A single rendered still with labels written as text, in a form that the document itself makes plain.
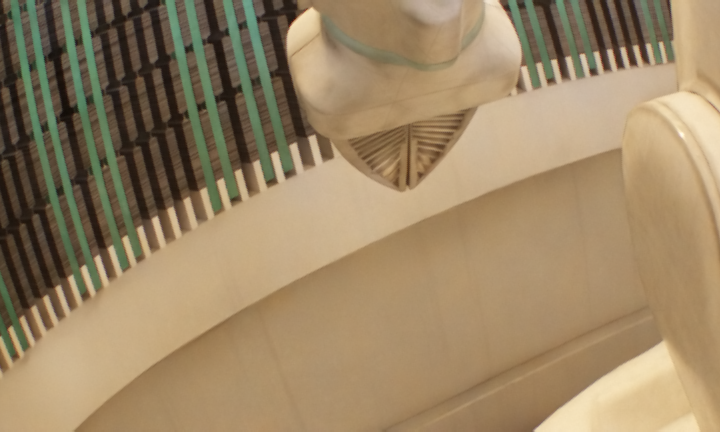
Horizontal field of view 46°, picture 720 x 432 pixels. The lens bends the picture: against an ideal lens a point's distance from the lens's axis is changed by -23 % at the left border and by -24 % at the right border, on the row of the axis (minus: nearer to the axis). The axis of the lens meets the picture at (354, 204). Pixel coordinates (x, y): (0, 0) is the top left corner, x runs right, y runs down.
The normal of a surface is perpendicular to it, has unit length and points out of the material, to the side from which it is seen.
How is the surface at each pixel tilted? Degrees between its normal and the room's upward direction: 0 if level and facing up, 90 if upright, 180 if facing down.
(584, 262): 90
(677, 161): 74
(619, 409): 70
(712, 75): 90
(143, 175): 90
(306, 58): 62
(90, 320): 90
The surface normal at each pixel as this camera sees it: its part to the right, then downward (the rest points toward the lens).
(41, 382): 0.89, -0.08
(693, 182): -0.94, 0.10
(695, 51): -0.96, 0.28
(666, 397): 0.07, -0.05
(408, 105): 0.29, 0.89
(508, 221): 0.29, 0.25
